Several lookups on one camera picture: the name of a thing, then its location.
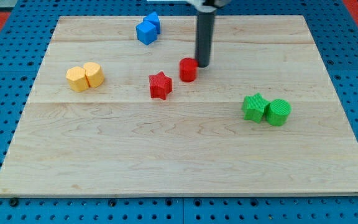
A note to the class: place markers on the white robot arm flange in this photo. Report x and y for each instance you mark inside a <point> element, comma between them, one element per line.
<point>199,5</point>

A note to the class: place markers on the red star block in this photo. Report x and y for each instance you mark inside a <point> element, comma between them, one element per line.
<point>160,85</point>

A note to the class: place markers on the green star block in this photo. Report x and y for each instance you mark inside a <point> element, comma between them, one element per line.
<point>254,107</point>

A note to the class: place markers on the red cylinder block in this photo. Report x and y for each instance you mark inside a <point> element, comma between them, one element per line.
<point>188,69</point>

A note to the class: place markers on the wooden board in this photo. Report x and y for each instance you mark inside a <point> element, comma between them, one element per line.
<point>116,141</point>

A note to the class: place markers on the blue cube block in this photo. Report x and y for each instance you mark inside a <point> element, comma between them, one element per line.
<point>146,32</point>

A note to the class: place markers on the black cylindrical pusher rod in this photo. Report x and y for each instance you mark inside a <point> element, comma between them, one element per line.
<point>204,37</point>

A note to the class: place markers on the yellow cylinder block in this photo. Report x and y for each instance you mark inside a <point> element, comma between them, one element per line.
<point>94,74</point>

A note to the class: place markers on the blue pentagon block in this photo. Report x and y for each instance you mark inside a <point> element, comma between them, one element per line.
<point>153,19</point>

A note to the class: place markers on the green cylinder block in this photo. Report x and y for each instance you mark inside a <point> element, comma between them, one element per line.
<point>278,112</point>

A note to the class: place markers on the yellow hexagon block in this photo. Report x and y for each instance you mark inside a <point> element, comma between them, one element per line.
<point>77,79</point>

